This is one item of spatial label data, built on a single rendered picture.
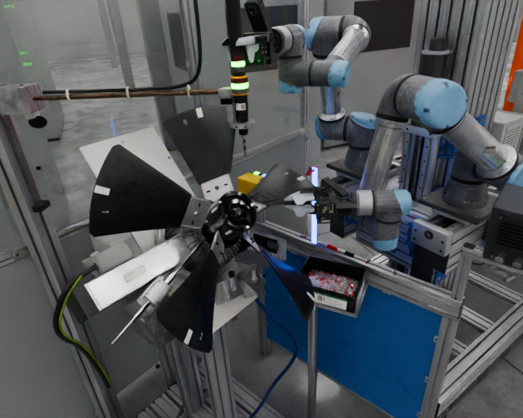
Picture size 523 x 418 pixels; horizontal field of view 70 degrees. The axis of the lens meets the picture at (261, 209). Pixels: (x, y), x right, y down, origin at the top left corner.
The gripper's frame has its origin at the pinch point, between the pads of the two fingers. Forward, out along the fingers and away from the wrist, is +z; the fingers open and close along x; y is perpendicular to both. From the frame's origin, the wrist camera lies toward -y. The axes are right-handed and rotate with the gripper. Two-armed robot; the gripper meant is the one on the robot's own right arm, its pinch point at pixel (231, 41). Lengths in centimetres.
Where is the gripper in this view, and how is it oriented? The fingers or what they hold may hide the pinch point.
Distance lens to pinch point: 98.0
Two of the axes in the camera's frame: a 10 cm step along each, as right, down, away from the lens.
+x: -8.5, -2.0, 4.8
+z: -5.2, 4.3, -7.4
